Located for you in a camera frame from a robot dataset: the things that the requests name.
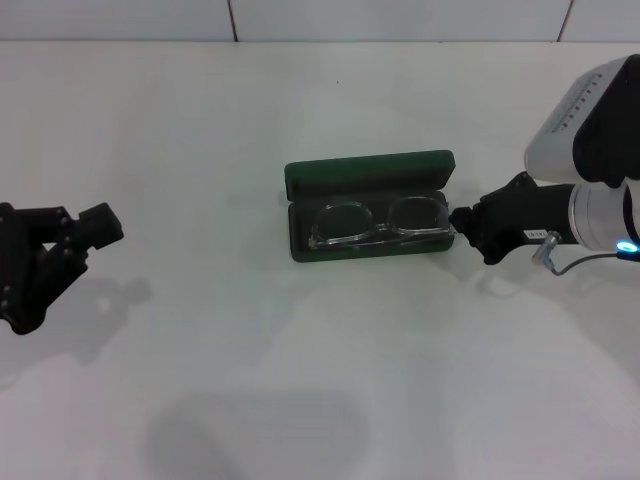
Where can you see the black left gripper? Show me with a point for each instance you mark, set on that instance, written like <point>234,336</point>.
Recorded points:
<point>20,265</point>

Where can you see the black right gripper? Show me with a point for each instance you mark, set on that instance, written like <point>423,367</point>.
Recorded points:
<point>525,220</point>

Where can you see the clear transparent glasses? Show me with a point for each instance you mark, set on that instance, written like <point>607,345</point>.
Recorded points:
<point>380,230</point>

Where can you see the green glasses case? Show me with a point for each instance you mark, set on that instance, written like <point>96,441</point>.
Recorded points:
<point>370,175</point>

